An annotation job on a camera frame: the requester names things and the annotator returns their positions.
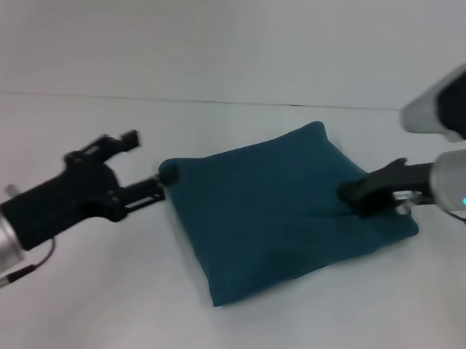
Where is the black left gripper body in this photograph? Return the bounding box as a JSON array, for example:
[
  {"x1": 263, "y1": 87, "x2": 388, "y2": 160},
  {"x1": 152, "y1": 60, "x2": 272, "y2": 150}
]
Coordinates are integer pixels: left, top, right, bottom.
[{"x1": 0, "y1": 142, "x2": 133, "y2": 260}]

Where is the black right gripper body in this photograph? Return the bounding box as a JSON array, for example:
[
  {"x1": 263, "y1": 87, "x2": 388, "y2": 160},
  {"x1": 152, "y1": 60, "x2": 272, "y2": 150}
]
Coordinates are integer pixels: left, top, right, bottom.
[{"x1": 359, "y1": 153, "x2": 440, "y2": 220}]

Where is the teal t-shirt with FREE print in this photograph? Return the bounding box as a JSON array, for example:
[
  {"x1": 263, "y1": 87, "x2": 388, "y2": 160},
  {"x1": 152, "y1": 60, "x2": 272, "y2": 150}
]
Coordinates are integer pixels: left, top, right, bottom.
[{"x1": 145, "y1": 105, "x2": 431, "y2": 328}]

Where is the left arm cable with connector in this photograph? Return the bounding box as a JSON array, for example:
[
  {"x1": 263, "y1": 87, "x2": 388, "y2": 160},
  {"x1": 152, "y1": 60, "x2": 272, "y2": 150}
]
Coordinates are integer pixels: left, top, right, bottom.
[{"x1": 0, "y1": 232, "x2": 57, "y2": 305}]

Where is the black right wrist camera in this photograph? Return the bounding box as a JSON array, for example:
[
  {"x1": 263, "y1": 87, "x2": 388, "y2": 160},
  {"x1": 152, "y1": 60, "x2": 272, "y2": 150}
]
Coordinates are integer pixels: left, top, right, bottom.
[{"x1": 399, "y1": 46, "x2": 466, "y2": 145}]

